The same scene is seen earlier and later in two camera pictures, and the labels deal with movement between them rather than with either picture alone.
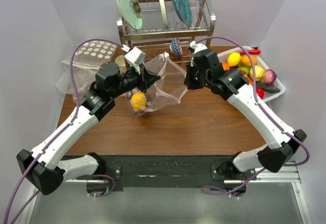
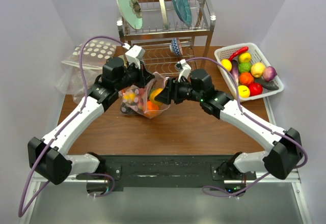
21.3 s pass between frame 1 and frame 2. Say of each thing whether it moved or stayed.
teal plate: stayed
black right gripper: moved
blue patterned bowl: stayed
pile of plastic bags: stayed
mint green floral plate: stayed
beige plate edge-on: stayed
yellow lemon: moved
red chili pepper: moved
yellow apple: moved
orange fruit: moved
